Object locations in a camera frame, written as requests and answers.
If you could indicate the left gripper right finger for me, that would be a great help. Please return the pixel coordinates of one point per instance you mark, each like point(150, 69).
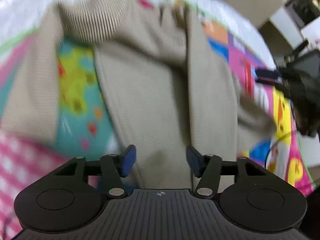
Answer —
point(209, 169)

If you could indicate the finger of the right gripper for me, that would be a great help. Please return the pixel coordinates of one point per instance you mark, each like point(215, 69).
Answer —
point(278, 86)
point(262, 73)

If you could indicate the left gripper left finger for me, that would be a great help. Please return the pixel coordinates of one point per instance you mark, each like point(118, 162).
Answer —
point(111, 168)

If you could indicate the beige striped knit garment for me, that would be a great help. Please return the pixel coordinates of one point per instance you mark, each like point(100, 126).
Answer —
point(163, 85)

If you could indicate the white cabinet furniture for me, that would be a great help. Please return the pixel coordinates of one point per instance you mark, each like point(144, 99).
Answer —
point(281, 34)

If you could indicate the colourful cartoon play mat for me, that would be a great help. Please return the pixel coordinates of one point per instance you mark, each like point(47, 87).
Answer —
point(279, 205)

